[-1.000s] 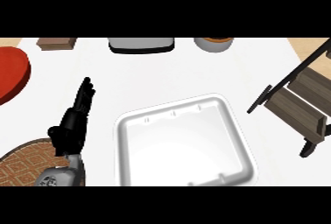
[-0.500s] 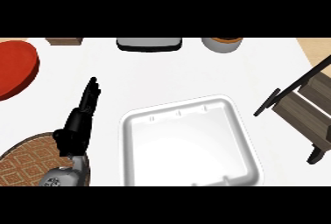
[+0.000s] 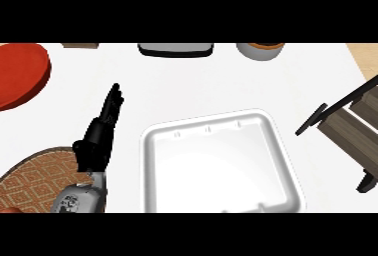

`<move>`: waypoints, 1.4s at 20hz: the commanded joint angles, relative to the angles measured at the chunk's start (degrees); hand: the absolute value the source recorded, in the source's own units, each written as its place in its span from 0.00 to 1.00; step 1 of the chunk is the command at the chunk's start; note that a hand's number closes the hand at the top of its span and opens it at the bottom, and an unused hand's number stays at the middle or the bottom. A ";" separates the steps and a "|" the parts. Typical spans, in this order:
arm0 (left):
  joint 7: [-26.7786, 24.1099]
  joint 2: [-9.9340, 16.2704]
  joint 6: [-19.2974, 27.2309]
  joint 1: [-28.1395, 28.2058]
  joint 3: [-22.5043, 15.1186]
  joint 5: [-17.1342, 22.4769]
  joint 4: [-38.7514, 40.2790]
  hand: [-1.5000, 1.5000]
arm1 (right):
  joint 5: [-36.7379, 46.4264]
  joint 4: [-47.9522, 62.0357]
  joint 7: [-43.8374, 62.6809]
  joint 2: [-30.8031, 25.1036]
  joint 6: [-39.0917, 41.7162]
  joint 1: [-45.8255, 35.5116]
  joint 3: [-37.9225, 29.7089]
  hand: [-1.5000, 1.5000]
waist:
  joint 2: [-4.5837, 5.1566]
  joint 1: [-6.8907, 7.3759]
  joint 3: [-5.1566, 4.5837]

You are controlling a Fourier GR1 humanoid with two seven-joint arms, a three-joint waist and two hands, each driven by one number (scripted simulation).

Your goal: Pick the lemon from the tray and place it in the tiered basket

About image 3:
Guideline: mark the brown patterned round placemat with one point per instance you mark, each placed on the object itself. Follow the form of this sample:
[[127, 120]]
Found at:
[[34, 180]]

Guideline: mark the grey cup with orange rim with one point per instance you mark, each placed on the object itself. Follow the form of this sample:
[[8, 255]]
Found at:
[[260, 50]]

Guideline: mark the small brown wooden block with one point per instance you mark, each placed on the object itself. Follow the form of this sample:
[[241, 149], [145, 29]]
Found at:
[[79, 45]]

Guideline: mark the round red plate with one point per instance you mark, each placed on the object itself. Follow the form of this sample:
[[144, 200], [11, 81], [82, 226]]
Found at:
[[20, 73]]

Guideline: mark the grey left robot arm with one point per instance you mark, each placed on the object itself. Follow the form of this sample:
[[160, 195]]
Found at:
[[79, 196]]

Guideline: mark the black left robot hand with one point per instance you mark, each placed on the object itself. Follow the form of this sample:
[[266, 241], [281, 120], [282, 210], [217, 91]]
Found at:
[[101, 133]]

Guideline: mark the white foam tray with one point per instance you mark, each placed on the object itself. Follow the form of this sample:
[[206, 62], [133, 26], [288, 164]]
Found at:
[[222, 166]]

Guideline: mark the black and wood tiered basket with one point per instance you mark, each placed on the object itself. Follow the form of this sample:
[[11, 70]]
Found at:
[[352, 133]]

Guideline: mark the black and grey appliance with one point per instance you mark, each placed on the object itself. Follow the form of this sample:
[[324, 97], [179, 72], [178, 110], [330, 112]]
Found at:
[[176, 50]]

